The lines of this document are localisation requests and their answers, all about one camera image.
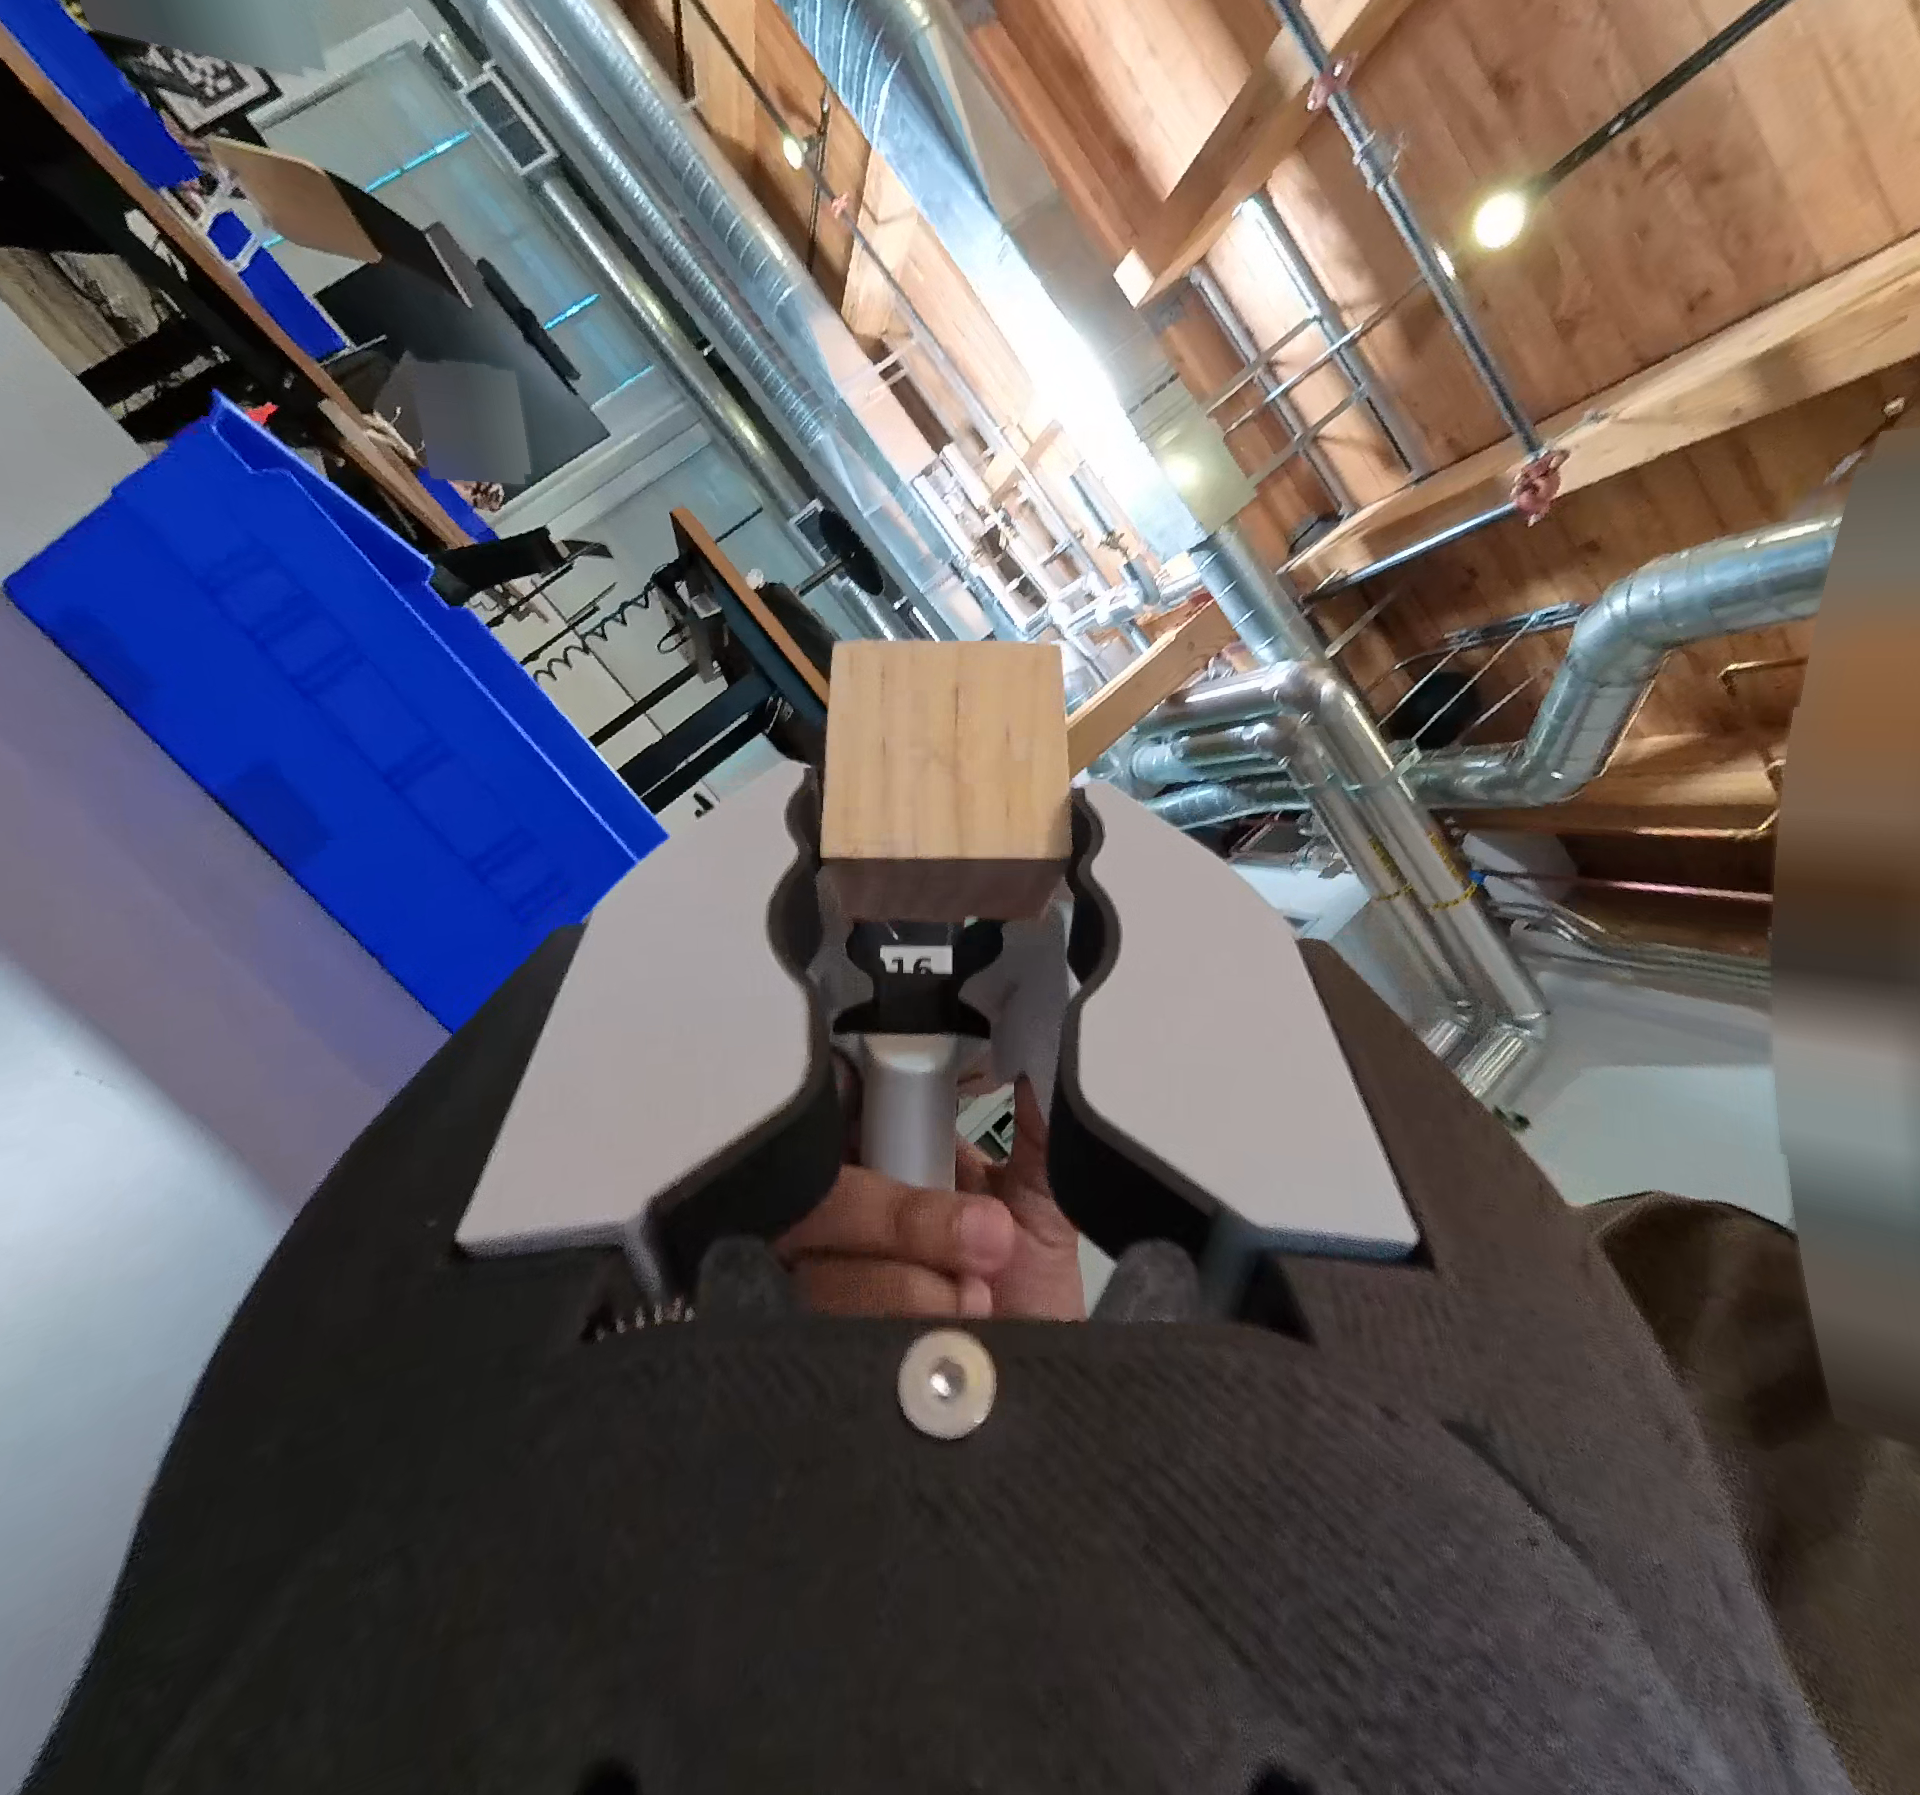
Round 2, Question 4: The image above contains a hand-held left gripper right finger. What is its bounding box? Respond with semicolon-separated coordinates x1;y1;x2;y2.
1049;781;1424;1317

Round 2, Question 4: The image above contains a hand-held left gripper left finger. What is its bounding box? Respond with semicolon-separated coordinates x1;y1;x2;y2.
455;772;842;1296

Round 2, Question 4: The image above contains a blue striped wooden cube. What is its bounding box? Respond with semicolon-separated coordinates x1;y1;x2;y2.
819;641;1092;924

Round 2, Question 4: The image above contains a wood-edged background desk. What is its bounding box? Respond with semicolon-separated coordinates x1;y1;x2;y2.
623;508;836;808
0;25;486;552

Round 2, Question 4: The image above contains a grey desk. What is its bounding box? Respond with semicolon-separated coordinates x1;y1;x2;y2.
0;310;590;1738

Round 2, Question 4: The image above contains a person's right hand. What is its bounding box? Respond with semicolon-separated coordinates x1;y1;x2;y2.
779;1076;1090;1326

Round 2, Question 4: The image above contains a black office chair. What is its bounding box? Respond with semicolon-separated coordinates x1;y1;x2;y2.
426;536;612;618

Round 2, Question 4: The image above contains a silver pipe cluster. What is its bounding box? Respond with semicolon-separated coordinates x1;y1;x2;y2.
1126;521;1845;1109

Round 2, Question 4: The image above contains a black monitor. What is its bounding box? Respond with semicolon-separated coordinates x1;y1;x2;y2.
322;222;612;488

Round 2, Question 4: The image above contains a cardboard box flap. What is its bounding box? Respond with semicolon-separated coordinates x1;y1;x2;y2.
202;138;395;272

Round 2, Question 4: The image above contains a black white tag sign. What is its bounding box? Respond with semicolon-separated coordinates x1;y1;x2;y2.
118;39;282;135

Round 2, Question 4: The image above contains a wooden post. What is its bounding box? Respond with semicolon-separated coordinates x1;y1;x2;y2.
1057;597;1249;781

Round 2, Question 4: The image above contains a black coiled cable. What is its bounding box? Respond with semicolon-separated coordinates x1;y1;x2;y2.
534;592;659;682

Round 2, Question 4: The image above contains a silver ventilation duct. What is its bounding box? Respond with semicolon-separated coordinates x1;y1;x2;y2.
359;0;1293;659

